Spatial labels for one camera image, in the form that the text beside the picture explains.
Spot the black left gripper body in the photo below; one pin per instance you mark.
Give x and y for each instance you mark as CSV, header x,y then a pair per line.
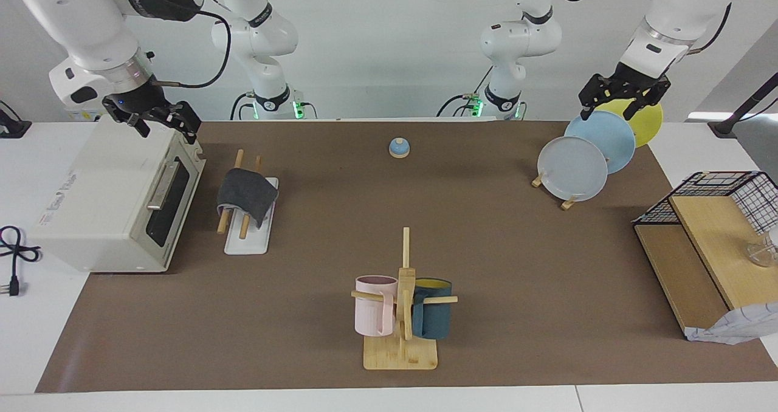
x,y
638,82

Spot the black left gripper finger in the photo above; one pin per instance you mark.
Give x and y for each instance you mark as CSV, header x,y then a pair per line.
x,y
595,93
647,105

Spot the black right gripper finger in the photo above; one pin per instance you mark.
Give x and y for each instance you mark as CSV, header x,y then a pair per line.
x,y
140,126
185,119

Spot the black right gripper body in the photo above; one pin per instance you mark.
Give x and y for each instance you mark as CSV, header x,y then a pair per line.
x,y
137,102

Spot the purple and grey towel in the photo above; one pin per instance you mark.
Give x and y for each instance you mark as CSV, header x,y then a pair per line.
x,y
246,193

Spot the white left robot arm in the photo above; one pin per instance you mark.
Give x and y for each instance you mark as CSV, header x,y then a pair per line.
x,y
681,17

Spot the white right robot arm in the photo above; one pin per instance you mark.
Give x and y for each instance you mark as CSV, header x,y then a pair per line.
x,y
91,23

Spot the wooden plate rack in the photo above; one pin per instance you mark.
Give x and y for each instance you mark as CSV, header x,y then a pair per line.
x,y
568,204

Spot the white towel rack wooden bars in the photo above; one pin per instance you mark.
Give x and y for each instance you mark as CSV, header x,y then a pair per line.
x,y
249,242

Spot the yellow plate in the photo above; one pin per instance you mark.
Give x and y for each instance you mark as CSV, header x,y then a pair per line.
x,y
650,126

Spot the light blue plate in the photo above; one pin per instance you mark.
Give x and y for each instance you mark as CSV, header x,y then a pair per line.
x,y
608,135

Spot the beige toaster oven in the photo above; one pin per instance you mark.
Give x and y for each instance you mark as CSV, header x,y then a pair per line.
x,y
103,187

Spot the grey plate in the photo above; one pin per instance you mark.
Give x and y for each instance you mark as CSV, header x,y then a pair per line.
x,y
571,169

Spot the wooden shelf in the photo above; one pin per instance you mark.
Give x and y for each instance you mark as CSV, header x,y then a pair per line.
x,y
711,242

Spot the clear glass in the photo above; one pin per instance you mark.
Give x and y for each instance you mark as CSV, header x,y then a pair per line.
x,y
763,251

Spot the small blue call bell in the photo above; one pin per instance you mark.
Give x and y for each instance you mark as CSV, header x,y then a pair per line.
x,y
399,149

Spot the brown table mat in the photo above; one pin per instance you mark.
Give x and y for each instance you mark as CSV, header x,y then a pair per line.
x,y
292,315

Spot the marble pattern paper sheet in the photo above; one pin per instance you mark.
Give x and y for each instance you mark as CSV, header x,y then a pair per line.
x,y
735,327

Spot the pink mug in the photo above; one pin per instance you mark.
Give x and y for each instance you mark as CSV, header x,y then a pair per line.
x,y
371,315

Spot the dark teal mug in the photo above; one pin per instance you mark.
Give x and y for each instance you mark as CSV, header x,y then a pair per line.
x,y
434,321

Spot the wooden mug tree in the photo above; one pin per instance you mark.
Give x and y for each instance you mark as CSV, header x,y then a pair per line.
x,y
401,354

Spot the black camera stand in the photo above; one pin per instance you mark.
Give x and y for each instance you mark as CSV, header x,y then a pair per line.
x,y
726,125

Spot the black clamp mount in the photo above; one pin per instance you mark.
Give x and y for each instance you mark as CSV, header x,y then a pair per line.
x,y
12,127

